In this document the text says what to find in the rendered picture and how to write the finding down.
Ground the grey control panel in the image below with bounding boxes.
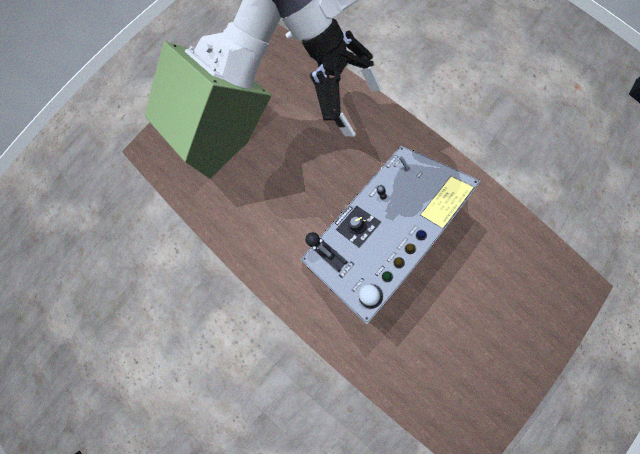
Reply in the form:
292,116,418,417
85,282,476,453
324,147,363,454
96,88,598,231
301,146,480,324

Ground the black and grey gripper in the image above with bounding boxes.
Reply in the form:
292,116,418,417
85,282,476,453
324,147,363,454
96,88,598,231
302,18,382,137

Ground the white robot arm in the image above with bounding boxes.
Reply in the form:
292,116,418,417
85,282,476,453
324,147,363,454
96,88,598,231
185,0,357,89

